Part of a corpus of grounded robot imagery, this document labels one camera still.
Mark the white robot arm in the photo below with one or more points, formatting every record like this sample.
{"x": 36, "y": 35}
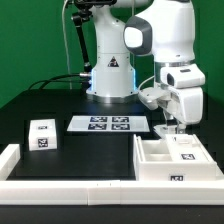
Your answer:
{"x": 164, "y": 29}

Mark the small white cabinet top block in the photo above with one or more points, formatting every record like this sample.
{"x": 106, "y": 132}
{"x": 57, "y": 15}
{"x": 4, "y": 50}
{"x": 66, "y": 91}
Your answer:
{"x": 42, "y": 135}

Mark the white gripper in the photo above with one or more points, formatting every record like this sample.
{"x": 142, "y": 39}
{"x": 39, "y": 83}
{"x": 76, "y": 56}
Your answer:
{"x": 186, "y": 105}

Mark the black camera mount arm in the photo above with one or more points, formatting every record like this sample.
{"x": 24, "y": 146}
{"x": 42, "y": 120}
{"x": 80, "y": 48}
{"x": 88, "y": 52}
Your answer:
{"x": 81, "y": 33}

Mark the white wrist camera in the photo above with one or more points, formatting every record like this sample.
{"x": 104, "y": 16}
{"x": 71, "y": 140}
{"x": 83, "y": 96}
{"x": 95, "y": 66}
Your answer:
{"x": 152, "y": 97}

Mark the white U-shaped fence frame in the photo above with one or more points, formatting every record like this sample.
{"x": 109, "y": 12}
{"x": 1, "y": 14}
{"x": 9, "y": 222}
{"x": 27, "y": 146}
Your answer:
{"x": 103, "y": 192}

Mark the white cabinet door panel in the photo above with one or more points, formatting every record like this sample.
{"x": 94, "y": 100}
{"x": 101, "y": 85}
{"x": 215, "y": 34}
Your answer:
{"x": 162, "y": 130}
{"x": 187, "y": 148}

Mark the white marker base plate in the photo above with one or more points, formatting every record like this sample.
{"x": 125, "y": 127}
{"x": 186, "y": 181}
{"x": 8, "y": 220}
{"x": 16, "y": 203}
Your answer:
{"x": 108, "y": 124}

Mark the white cabinet body box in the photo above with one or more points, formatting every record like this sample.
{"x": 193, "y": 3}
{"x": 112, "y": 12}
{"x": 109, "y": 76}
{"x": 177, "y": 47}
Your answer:
{"x": 152, "y": 162}

